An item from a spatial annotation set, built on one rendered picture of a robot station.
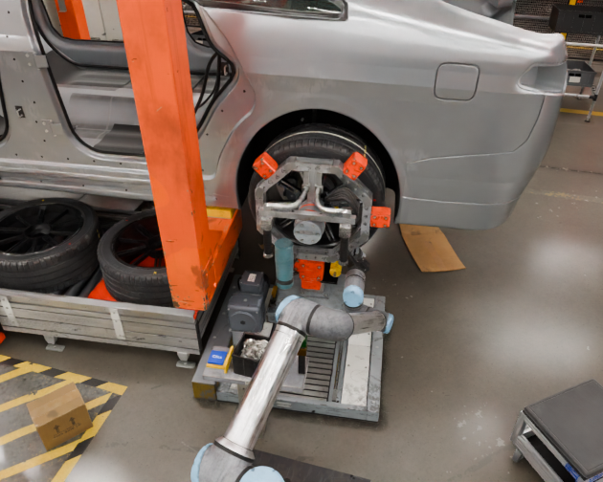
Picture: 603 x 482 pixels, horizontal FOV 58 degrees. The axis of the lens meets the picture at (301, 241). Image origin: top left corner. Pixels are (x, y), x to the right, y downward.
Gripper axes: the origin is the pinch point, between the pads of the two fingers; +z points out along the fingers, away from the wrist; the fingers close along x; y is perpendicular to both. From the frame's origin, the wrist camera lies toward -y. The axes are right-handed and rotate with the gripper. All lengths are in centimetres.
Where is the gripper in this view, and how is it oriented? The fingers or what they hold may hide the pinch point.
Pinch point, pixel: (356, 247)
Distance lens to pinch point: 271.2
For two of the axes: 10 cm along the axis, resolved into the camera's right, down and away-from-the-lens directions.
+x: 7.0, -5.0, -5.1
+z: 1.6, -5.9, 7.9
